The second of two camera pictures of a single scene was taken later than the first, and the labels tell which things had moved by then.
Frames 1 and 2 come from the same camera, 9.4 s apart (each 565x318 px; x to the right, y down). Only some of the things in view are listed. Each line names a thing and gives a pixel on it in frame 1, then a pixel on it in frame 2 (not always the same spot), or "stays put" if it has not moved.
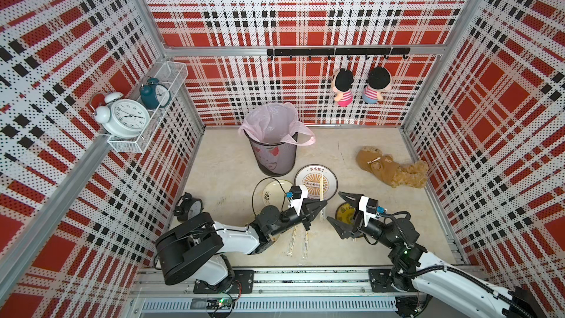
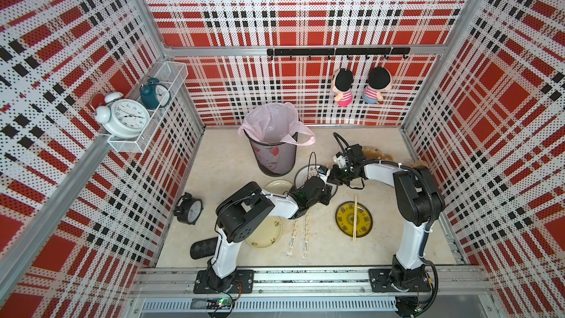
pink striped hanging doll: [341, 82] stays put
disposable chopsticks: [306, 246] stays put
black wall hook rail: [329, 52] stays put
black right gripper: [346, 232] → [335, 177]
